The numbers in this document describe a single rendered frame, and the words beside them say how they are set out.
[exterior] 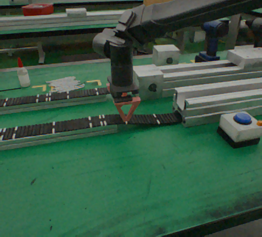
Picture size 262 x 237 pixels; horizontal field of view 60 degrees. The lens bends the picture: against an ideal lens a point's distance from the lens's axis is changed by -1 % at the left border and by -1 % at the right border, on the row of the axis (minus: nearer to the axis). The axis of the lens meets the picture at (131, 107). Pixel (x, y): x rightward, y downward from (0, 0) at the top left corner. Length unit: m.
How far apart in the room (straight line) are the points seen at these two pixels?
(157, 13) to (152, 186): 0.38
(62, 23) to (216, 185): 1.81
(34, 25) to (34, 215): 1.76
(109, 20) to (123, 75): 1.60
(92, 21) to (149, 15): 1.60
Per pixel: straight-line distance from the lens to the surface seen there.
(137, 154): 0.59
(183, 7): 0.51
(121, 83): 0.58
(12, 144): 0.68
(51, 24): 2.10
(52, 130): 0.65
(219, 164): 0.61
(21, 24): 2.12
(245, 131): 0.64
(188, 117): 0.69
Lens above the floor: 1.18
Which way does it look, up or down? 31 degrees down
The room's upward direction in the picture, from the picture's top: straight up
